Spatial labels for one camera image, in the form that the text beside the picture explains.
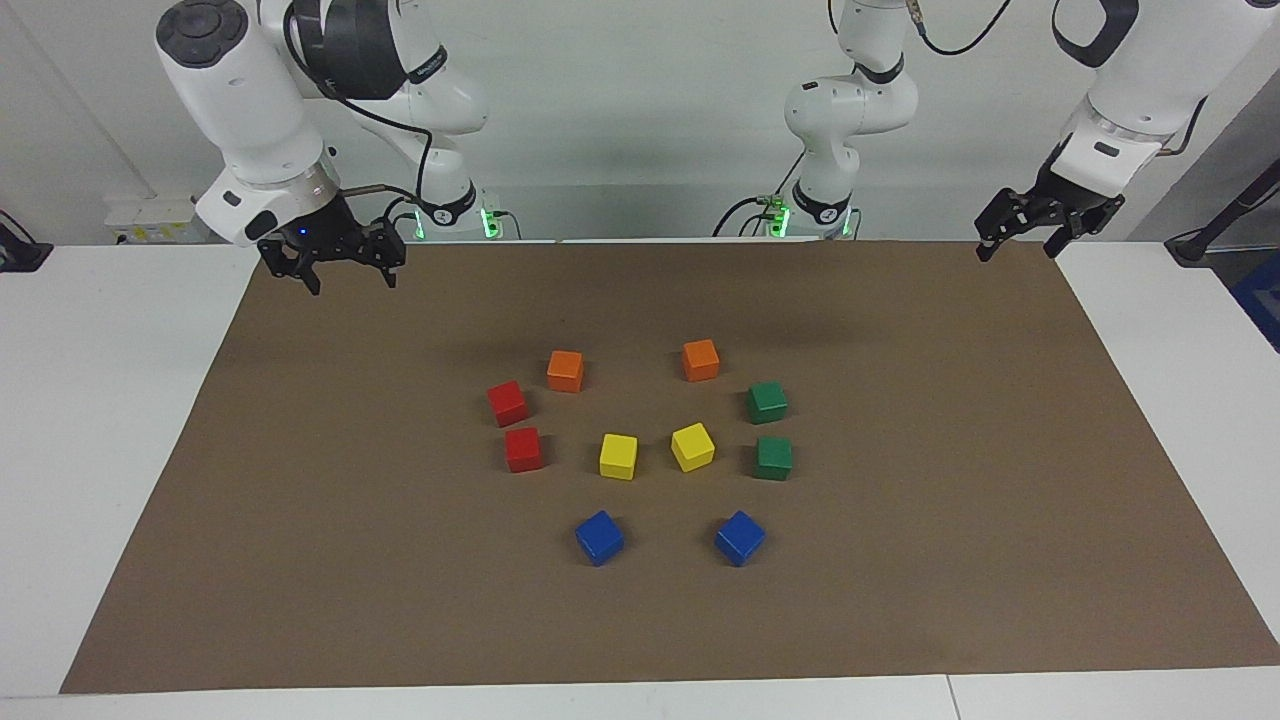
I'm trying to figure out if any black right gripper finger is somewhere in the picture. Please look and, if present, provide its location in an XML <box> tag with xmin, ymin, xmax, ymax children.
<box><xmin>258</xmin><ymin>243</ymin><xmax>323</xmax><ymax>297</ymax></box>
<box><xmin>368</xmin><ymin>218</ymin><xmax>407</xmax><ymax>289</ymax></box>

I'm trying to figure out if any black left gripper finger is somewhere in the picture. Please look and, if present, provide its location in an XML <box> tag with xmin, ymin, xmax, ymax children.
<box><xmin>976</xmin><ymin>188</ymin><xmax>1041</xmax><ymax>263</ymax></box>
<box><xmin>1044</xmin><ymin>205</ymin><xmax>1123</xmax><ymax>259</ymax></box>

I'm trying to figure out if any red wooden cube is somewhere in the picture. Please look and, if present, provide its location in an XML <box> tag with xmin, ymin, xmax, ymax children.
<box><xmin>487</xmin><ymin>380</ymin><xmax>530</xmax><ymax>428</ymax></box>
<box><xmin>504</xmin><ymin>427</ymin><xmax>544</xmax><ymax>474</ymax></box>

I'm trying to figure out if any green wooden cube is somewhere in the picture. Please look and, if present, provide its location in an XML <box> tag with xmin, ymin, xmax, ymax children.
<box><xmin>754</xmin><ymin>435</ymin><xmax>794</xmax><ymax>482</ymax></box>
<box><xmin>747</xmin><ymin>381</ymin><xmax>789</xmax><ymax>426</ymax></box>

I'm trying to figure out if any black stand leg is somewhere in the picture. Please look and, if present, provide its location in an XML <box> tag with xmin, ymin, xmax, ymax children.
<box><xmin>1165</xmin><ymin>160</ymin><xmax>1280</xmax><ymax>266</ymax></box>

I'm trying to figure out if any white power strip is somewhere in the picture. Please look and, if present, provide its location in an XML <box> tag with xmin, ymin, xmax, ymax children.
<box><xmin>105</xmin><ymin>195</ymin><xmax>213</xmax><ymax>244</ymax></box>

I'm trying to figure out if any blue crate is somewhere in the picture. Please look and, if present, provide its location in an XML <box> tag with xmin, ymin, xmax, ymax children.
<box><xmin>1230</xmin><ymin>250</ymin><xmax>1280</xmax><ymax>353</ymax></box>

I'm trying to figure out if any yellow wooden cube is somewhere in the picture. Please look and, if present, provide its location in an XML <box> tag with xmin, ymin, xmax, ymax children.
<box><xmin>671</xmin><ymin>422</ymin><xmax>716</xmax><ymax>473</ymax></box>
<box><xmin>599</xmin><ymin>433</ymin><xmax>639</xmax><ymax>481</ymax></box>

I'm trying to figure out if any blue wooden cube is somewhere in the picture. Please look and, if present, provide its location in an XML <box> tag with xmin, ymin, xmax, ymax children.
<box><xmin>575</xmin><ymin>510</ymin><xmax>626</xmax><ymax>567</ymax></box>
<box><xmin>715</xmin><ymin>510</ymin><xmax>767</xmax><ymax>568</ymax></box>

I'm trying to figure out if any brown paper mat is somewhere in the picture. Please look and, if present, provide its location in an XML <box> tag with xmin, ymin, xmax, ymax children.
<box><xmin>60</xmin><ymin>240</ymin><xmax>1280</xmax><ymax>694</ymax></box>

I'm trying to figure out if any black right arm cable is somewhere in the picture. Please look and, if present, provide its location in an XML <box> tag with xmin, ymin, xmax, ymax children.
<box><xmin>283</xmin><ymin>5</ymin><xmax>436</xmax><ymax>216</ymax></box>

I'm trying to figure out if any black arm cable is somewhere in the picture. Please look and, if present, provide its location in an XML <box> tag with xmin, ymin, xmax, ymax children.
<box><xmin>283</xmin><ymin>5</ymin><xmax>436</xmax><ymax>216</ymax></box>
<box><xmin>828</xmin><ymin>0</ymin><xmax>1011</xmax><ymax>56</ymax></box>

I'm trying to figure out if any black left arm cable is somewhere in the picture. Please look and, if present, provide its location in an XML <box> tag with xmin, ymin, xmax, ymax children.
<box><xmin>828</xmin><ymin>0</ymin><xmax>1011</xmax><ymax>56</ymax></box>

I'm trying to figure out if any black clamp mount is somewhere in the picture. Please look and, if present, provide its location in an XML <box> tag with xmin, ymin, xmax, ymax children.
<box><xmin>0</xmin><ymin>210</ymin><xmax>53</xmax><ymax>273</ymax></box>

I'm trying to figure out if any black base cable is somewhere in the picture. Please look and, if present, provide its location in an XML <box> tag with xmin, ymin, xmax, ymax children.
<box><xmin>712</xmin><ymin>150</ymin><xmax>806</xmax><ymax>238</ymax></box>

